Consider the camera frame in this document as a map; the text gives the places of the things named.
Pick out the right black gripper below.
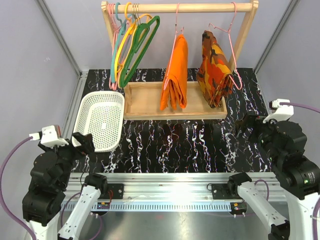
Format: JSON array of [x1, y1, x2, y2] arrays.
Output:
[[234, 110, 283, 164]]

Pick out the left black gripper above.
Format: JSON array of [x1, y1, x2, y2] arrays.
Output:
[[39, 131, 95, 189]]

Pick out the pink wire hanger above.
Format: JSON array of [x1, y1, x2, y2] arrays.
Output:
[[163, 2, 184, 90], [208, 1, 243, 91], [107, 3, 120, 91]]

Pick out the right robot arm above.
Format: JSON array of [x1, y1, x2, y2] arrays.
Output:
[[226, 113, 320, 240]]

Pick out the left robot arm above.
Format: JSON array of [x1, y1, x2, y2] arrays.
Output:
[[22, 128, 109, 240]]

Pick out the camouflage orange trousers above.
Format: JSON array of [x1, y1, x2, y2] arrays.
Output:
[[196, 30, 234, 108]]

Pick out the teal plastic hanger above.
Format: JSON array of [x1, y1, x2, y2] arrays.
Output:
[[109, 2, 128, 91]]

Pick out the yellow plastic hanger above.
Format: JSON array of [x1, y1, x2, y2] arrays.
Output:
[[115, 2, 153, 88]]

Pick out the white perforated plastic basket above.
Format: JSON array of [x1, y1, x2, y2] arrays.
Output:
[[73, 91, 125, 153]]

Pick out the wooden tray base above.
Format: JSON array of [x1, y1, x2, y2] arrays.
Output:
[[124, 81, 228, 121]]

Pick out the wooden clothes rack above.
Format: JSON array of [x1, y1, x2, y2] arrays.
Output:
[[100, 0, 260, 74]]

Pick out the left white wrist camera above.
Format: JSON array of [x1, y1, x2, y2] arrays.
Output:
[[29, 125, 69, 148]]

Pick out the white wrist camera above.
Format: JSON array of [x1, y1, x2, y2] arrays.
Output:
[[263, 98, 294, 124], [29, 125, 69, 148]]

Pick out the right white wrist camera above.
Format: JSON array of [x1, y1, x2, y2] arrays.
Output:
[[263, 98, 294, 124]]

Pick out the aluminium mounting rail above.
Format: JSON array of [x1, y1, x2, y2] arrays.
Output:
[[59, 172, 288, 212]]

